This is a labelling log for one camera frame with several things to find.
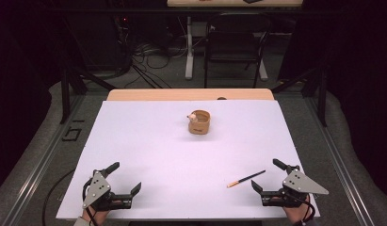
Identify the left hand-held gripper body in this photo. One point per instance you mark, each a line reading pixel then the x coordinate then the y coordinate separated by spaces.
pixel 98 188

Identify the person's right hand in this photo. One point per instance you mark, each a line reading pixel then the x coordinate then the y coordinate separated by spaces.
pixel 296 213

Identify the black folding chair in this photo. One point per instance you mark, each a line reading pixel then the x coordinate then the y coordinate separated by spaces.
pixel 235 47

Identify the person's left hand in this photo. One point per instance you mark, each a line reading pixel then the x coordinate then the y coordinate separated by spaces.
pixel 98 215

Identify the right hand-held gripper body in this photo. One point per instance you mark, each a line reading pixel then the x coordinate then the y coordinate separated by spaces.
pixel 296 188

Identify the white desk leg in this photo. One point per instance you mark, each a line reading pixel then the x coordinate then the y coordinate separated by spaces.
pixel 262 70
pixel 189 50

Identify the small cream figurine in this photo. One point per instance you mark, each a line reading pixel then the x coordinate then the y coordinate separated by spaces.
pixel 192 117

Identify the white board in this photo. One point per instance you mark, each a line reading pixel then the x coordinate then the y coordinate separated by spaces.
pixel 188 157

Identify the wooden table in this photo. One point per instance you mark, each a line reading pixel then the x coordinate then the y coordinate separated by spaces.
pixel 188 94

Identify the black metal frame strut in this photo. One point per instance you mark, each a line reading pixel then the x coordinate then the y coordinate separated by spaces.
pixel 321 94
pixel 66 94

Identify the flat black object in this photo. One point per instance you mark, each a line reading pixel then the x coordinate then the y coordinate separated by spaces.
pixel 253 1

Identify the small dark object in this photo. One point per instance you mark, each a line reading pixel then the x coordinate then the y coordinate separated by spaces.
pixel 221 98

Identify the aluminium floor rail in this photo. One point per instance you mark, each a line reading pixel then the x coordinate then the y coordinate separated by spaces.
pixel 338 163
pixel 40 163

